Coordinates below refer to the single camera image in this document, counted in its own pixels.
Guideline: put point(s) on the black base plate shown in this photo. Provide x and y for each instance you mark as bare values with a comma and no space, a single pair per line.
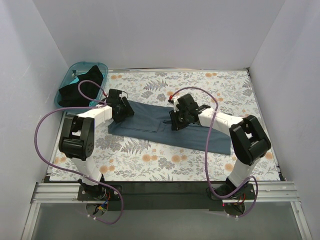
160,195

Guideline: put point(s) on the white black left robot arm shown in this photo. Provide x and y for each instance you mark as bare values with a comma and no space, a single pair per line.
77,139

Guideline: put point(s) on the black t shirt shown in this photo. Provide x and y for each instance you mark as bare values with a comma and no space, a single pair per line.
70,95

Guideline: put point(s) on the aluminium frame rail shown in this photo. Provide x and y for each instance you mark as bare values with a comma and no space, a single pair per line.
55,193

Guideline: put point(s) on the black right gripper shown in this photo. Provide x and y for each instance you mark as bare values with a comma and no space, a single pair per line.
175,120

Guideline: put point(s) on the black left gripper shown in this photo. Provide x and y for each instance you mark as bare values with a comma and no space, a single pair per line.
126,108

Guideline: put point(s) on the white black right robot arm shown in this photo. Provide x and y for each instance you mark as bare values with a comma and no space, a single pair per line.
249,140

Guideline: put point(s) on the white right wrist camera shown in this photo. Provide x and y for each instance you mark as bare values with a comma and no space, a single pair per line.
176,105

